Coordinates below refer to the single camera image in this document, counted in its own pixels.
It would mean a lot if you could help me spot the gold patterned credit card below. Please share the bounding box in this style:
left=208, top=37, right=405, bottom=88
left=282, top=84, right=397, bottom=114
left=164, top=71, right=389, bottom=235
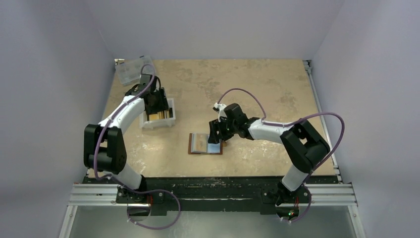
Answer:
left=191, top=133, right=208, bottom=153

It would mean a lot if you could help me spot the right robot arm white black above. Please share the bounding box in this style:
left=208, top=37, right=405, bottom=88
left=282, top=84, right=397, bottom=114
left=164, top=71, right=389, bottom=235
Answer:
left=208, top=103, right=330, bottom=205

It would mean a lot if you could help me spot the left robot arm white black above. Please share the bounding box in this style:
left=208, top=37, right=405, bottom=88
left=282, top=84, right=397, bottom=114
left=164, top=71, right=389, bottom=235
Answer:
left=83, top=74, right=168, bottom=203

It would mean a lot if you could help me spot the stack of credit cards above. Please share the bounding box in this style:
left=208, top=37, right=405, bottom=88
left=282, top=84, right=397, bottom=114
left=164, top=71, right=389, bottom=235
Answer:
left=147, top=108, right=173, bottom=121

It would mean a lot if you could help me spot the white plastic card tray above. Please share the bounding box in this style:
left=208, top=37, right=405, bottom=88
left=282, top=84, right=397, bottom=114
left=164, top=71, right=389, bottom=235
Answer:
left=139, top=98, right=176, bottom=129

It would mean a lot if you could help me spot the clear plastic organizer box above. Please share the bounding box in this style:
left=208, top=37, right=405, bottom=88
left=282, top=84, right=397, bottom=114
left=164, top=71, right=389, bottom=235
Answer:
left=115, top=55, right=154, bottom=86

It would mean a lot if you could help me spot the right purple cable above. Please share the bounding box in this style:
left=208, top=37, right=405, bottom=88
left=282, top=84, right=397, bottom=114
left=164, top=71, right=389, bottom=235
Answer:
left=216, top=88, right=346, bottom=224

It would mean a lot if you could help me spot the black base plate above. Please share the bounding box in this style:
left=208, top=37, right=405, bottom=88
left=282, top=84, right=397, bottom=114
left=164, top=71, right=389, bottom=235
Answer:
left=82, top=176, right=339, bottom=218

